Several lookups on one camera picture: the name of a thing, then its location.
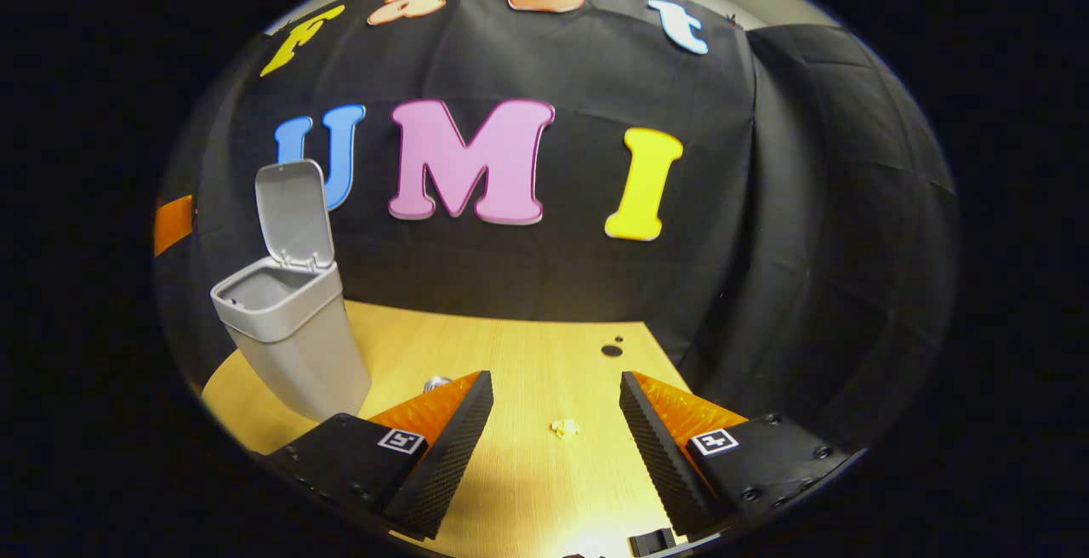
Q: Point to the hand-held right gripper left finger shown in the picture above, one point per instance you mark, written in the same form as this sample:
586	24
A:
442	464

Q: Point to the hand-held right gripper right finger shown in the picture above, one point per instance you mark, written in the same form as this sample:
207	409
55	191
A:
664	464

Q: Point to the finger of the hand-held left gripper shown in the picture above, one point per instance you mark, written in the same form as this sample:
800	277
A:
173	224

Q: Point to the yellow paper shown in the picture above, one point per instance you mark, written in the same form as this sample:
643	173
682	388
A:
566	429

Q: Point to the grey desktop garbage bin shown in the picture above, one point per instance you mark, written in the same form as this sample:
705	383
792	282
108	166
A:
298	345

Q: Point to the wooden desktop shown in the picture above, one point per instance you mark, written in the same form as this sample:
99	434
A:
527	371

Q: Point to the black backdrop cloth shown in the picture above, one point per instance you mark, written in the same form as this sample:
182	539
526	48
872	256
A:
766	201

